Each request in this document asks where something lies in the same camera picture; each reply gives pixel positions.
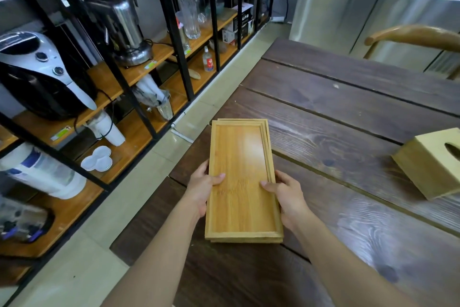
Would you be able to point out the person's left forearm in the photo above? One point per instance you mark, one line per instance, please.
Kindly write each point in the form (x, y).
(158, 256)

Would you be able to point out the white paper cup stack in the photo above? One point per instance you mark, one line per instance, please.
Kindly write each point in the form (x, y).
(107, 129)

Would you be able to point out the white black air fryer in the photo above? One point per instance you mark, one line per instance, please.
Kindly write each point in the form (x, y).
(36, 73)

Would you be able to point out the white blue water filter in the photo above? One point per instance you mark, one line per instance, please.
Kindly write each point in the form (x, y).
(39, 172)

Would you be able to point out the person's right hand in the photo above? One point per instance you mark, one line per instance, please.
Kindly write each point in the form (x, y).
(289, 197)

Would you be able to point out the small clear bottle red label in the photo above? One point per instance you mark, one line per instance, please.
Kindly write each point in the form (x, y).
(207, 60)

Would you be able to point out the wooden chair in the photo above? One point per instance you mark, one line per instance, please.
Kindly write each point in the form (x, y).
(417, 39)

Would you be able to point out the stainless steel blender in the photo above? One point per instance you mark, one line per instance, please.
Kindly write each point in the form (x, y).
(122, 26)

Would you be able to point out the clear glass vase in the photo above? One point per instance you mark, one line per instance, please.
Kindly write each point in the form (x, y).
(188, 8)

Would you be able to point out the person's left hand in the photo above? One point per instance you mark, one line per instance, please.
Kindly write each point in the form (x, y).
(198, 186)

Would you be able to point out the person's right forearm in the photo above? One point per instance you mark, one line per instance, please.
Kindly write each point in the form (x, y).
(345, 263)

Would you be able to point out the person's left thumb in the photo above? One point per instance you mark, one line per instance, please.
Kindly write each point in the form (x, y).
(217, 178)

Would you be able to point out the white clover-shaped dish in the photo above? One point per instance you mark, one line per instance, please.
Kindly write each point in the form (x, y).
(97, 159)

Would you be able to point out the black metal wooden shelf rack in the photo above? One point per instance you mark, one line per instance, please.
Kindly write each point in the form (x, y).
(118, 76)

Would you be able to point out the dark appliance with blue parts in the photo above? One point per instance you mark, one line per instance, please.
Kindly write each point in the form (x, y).
(21, 220)

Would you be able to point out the bamboo rectangular tray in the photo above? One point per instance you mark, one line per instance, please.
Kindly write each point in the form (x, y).
(267, 145)
(242, 181)

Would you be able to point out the clear plastic-wrapped jug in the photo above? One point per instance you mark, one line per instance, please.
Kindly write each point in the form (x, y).
(154, 96)

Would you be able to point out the person's right thumb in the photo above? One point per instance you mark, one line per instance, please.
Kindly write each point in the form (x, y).
(269, 187)

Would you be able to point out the bamboo tissue box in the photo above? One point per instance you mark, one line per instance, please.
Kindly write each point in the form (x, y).
(429, 164)

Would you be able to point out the stainless steel counter cabinet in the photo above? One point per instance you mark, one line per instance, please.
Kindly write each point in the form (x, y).
(363, 8)

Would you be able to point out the black white cardboard box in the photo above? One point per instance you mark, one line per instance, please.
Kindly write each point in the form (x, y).
(239, 24)

